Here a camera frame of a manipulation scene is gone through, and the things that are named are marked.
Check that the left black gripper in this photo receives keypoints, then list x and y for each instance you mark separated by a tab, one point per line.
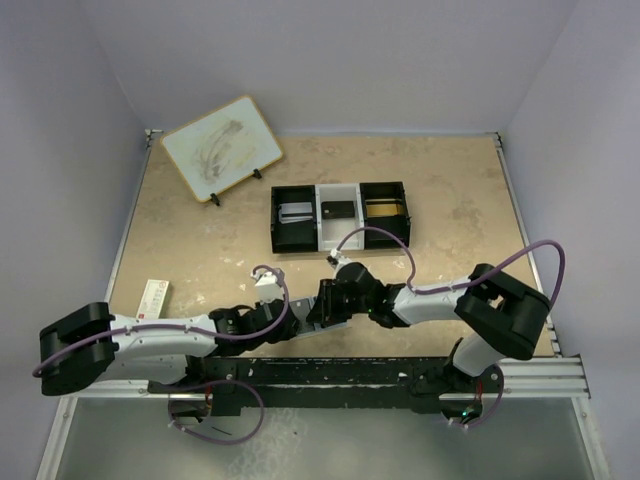
288	321

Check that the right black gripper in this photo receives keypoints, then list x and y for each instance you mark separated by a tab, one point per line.
326	302

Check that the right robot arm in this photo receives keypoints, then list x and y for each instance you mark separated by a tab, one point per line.
506	315

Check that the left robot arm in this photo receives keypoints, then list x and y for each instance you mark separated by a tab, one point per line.
93	345

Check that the silver cards stack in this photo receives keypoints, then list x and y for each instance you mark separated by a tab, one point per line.
295	212

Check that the black card in bin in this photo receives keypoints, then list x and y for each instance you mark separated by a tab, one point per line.
336	210

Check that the gold card in bin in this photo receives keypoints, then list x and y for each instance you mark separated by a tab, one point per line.
384	208

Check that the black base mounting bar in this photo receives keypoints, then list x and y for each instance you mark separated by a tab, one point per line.
423	385

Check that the left black tray bin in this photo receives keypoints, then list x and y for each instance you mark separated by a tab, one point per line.
293	225

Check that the black tray bin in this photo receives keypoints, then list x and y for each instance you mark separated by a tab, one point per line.
399	226
293	225

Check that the middle white tray bin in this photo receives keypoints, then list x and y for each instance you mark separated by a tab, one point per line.
331	231

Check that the white green paper box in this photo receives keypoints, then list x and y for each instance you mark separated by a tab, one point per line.
153	299

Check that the right black tray bin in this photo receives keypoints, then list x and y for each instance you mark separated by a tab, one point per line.
399	226

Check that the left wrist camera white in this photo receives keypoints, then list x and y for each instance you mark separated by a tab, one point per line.
267	285

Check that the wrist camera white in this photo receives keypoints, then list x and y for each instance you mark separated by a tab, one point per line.
337	260
267	285

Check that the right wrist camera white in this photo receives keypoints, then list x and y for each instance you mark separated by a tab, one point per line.
337	260

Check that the whiteboard with yellow frame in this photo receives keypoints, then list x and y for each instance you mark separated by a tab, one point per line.
222	148

